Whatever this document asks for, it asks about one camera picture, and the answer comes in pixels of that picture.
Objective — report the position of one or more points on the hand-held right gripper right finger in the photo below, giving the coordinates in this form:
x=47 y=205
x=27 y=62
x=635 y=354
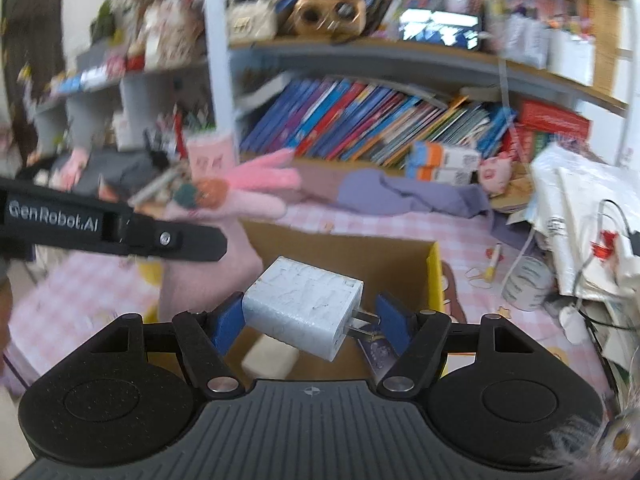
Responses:
x=392 y=322

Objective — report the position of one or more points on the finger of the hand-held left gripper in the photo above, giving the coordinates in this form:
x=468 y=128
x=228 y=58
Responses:
x=190 y=245

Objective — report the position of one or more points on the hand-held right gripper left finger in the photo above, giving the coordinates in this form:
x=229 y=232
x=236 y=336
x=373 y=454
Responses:
x=227 y=325

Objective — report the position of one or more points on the small bottle blue label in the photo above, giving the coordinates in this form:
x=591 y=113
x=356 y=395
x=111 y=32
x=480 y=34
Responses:
x=377 y=355

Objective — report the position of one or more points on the beige eraser block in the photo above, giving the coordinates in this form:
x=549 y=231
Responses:
x=267 y=357

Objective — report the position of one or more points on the white wall charger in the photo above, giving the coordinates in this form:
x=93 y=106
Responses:
x=300 y=305

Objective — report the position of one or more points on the yellow cardboard box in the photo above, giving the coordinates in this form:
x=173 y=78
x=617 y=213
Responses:
x=350 y=255

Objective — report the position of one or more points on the pink plush bunny toy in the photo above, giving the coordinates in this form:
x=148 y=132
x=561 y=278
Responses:
x=260 y=180

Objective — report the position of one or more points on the pink checkered desktop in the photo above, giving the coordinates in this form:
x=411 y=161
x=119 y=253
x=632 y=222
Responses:
x=400 y=230

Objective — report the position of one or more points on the wooden chess box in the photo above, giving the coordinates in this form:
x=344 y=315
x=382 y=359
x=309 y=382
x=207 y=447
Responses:
x=160 y=182

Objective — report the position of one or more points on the pink knitted glove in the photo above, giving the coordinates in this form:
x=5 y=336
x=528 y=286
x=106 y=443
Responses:
x=76 y=161

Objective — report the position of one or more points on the grey cloth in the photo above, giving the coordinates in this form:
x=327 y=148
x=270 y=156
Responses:
x=110 y=170

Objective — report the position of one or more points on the pink cylindrical cup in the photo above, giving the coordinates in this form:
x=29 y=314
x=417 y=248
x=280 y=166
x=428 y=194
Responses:
x=210 y=155

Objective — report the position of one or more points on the yellow rubber band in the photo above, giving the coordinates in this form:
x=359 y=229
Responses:
x=475 y=270

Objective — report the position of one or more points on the small white yellow marker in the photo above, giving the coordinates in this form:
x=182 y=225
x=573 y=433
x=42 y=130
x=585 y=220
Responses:
x=492 y=260

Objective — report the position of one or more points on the purple cloth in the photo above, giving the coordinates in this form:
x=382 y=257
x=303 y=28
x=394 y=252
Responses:
x=400 y=192

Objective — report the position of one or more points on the clear tape roll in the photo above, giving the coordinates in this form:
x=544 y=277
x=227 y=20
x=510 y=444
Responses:
x=525 y=282

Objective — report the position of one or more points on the white corner shelf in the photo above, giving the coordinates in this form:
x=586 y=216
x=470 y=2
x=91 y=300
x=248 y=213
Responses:
x=135 y=95

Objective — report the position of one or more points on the orange blue medicine box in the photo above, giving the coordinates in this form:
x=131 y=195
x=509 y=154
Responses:
x=445 y=154
x=440 y=174

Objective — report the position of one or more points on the thick black book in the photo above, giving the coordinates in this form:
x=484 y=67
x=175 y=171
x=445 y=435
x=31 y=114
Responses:
x=265 y=90

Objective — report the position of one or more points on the white paper tag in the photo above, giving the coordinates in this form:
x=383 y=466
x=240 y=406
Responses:
x=570 y=322

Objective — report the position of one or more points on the pink pig plush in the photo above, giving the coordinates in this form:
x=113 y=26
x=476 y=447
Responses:
x=495 y=172

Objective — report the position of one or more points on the row of blue children's books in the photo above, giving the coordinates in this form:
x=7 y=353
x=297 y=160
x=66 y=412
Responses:
x=350 y=120

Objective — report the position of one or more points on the pile of white plastic bags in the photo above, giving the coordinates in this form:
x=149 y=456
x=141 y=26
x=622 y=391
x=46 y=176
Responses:
x=565 y=200

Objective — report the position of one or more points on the white fabric pouch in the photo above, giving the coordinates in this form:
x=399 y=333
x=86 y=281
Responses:
x=160 y=27

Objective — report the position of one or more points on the fluffy grey cuff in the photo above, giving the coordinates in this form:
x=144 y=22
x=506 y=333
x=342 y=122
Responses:
x=575 y=452

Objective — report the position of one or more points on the stack of worn books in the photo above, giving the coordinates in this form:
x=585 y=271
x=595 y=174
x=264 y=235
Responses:
x=620 y=350

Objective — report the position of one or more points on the white quilted handbag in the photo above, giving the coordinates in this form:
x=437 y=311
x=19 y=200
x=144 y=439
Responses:
x=250 y=22

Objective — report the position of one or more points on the white power adapter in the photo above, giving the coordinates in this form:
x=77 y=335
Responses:
x=620 y=255

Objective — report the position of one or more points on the red boxed books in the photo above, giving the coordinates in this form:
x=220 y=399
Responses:
x=550 y=127

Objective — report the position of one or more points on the gold retro radio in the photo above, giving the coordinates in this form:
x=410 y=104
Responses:
x=330 y=17

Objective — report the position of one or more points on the smartphone with lit screen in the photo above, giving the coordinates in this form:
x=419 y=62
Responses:
x=440 y=27

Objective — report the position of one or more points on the white pen organizer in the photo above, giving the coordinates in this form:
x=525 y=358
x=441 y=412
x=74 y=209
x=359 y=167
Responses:
x=522 y=42
x=570 y=60

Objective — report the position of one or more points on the white frame wooden bookshelf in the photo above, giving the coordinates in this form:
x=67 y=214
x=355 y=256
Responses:
x=350 y=52

